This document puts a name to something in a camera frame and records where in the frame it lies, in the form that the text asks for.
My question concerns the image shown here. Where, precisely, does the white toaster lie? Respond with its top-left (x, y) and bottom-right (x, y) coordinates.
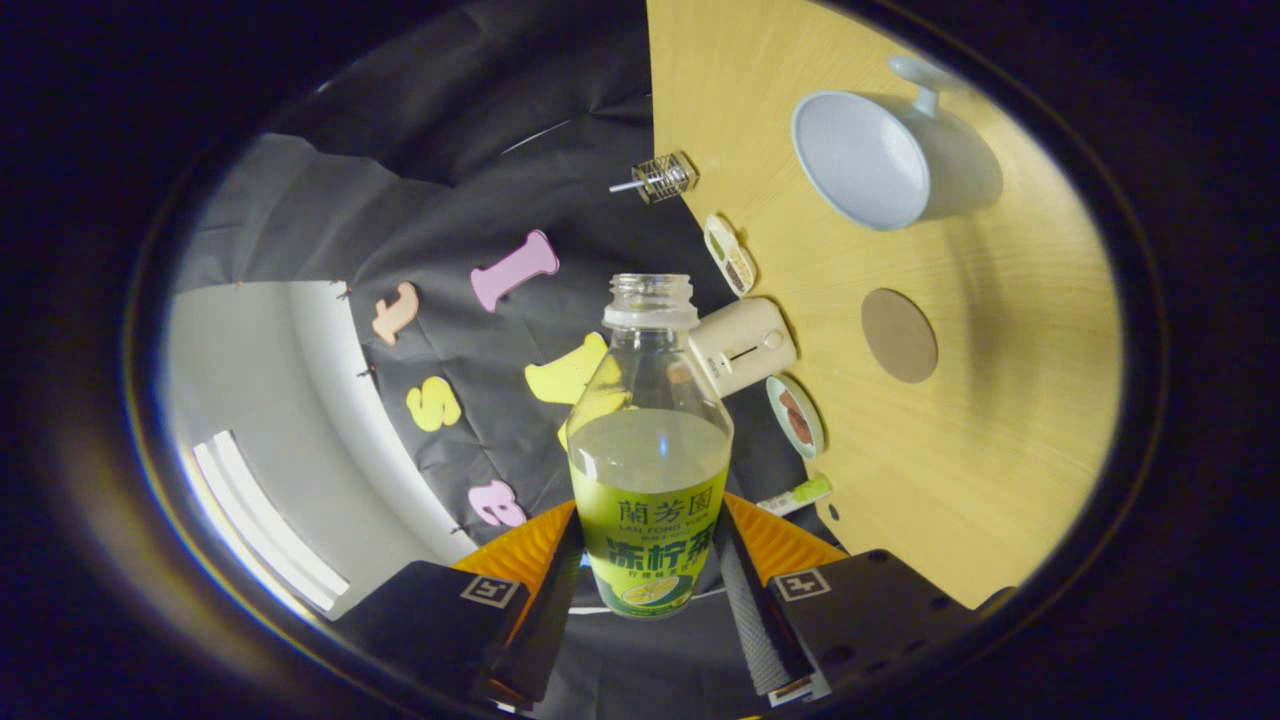
top-left (688, 297), bottom-right (799, 399)

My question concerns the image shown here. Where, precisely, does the white cup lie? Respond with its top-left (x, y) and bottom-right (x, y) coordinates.
top-left (791, 55), bottom-right (1004, 233)

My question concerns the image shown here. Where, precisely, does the pale green plate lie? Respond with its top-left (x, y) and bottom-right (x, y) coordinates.
top-left (765, 374), bottom-right (827, 461)

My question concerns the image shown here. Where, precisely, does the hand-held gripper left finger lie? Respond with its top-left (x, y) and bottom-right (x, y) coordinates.
top-left (335, 498), bottom-right (586, 706)

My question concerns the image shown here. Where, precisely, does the wire mesh holder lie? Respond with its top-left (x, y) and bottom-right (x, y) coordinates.
top-left (637, 151), bottom-right (700, 205)

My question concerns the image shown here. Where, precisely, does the small white green bottle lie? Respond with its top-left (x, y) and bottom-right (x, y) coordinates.
top-left (757, 475), bottom-right (833, 518)

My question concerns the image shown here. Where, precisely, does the green label juice bottle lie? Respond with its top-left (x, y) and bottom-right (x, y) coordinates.
top-left (565, 273), bottom-right (736, 620)

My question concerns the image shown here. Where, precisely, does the white divided dish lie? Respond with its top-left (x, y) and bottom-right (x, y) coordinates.
top-left (703, 214), bottom-right (757, 298)

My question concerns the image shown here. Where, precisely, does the black backdrop cloth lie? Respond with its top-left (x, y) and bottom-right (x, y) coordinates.
top-left (165, 0), bottom-right (836, 716)

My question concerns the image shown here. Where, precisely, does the wooden table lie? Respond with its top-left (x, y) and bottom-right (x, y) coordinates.
top-left (646, 0), bottom-right (1123, 611)

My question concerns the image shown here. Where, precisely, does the ceiling light panel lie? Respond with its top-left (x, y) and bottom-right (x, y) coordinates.
top-left (192, 430), bottom-right (351, 613)

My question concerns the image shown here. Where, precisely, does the round brown coaster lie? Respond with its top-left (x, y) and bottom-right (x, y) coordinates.
top-left (861, 288), bottom-right (940, 385)

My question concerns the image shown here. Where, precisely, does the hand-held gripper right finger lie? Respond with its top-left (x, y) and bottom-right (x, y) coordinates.
top-left (715, 490), bottom-right (986, 707)

